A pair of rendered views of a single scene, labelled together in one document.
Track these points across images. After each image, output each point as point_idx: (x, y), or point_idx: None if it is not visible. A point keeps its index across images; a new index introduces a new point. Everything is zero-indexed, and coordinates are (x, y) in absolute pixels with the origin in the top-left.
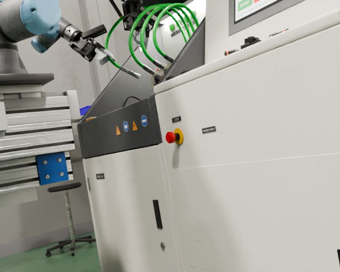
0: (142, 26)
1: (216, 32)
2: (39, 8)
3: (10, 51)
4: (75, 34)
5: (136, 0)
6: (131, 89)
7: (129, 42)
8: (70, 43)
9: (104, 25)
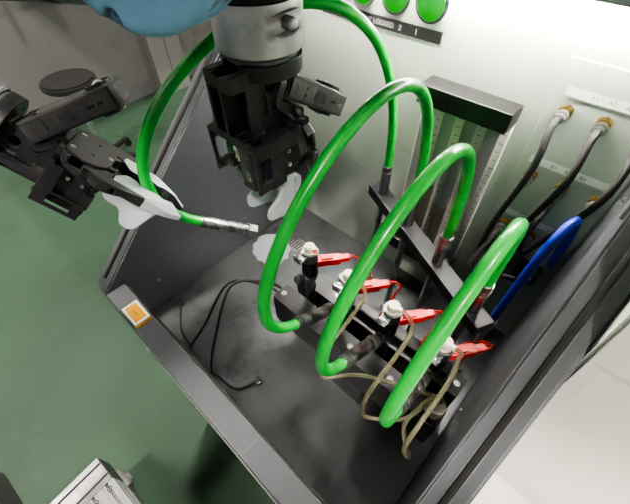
0: (334, 322)
1: (617, 443)
2: None
3: None
4: None
5: (281, 71)
6: (215, 165)
7: (263, 309)
8: None
9: (115, 86)
